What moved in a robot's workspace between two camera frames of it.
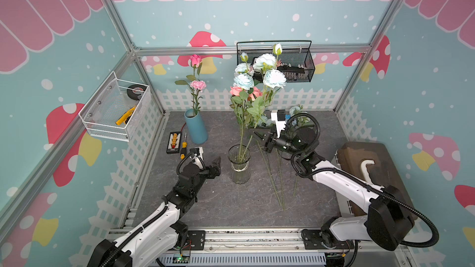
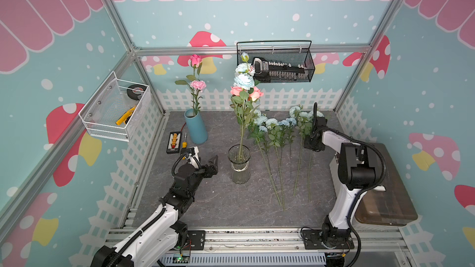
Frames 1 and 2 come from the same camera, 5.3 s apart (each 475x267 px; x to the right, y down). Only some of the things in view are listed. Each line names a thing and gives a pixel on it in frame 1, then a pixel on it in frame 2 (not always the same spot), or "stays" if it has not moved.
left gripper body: [208, 173] stays
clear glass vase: [239, 156] stays
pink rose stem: [195, 63] stays
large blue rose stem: [273, 78] to [310, 115]
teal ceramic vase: [198, 131] stays
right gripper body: [286, 143] to [308, 143]
